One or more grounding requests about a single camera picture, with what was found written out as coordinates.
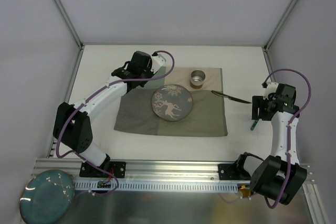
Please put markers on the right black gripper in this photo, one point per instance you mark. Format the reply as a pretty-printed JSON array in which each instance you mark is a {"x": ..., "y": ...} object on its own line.
[{"x": 258, "y": 107}]

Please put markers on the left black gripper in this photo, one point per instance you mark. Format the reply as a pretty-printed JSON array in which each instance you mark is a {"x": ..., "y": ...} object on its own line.
[{"x": 140, "y": 82}]

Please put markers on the green handled fork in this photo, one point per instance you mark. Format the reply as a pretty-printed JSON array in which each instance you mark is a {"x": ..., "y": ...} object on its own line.
[{"x": 254, "y": 125}]

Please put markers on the black table knife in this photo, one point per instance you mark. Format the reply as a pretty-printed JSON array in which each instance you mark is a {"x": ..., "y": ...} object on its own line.
[{"x": 230, "y": 97}]

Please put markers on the green beige cloth placemat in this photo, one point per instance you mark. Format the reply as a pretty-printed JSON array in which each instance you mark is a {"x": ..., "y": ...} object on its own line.
[{"x": 207, "y": 118}]

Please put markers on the grey reindeer plate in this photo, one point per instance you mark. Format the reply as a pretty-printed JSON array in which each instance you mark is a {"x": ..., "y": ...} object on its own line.
[{"x": 172, "y": 102}]

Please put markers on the metal cup with cork base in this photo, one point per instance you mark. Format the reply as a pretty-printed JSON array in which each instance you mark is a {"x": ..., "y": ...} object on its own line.
[{"x": 197, "y": 78}]

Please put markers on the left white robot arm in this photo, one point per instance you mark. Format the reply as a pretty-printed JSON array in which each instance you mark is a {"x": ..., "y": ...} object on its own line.
[{"x": 73, "y": 121}]

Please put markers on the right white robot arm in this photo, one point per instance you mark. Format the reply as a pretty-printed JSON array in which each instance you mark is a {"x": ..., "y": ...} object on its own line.
[{"x": 280, "y": 175}]

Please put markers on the teal round stool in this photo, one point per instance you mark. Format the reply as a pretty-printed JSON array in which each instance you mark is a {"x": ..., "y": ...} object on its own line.
[{"x": 47, "y": 197}]

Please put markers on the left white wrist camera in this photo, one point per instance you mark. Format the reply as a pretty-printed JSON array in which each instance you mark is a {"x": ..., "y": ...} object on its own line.
[{"x": 157, "y": 62}]

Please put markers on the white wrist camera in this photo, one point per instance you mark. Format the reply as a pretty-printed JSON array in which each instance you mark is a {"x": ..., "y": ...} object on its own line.
[
  {"x": 157, "y": 62},
  {"x": 270, "y": 90}
]

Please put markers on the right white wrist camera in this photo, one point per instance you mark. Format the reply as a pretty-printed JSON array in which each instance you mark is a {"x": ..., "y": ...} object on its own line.
[{"x": 270, "y": 90}]

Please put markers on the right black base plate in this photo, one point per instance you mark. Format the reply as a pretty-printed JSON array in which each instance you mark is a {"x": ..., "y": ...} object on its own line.
[{"x": 232, "y": 172}]

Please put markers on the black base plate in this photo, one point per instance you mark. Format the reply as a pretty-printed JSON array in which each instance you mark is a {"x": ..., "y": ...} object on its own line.
[
  {"x": 116, "y": 168},
  {"x": 232, "y": 172}
]

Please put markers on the aluminium mounting rail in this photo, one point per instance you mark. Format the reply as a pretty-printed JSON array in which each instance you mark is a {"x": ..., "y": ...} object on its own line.
[{"x": 146, "y": 171}]

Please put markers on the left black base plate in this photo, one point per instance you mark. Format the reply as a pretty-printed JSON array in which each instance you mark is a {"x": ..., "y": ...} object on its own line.
[{"x": 116, "y": 168}]

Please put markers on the white slotted cable duct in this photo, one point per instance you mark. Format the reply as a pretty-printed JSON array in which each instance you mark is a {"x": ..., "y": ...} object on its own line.
[{"x": 82, "y": 184}]

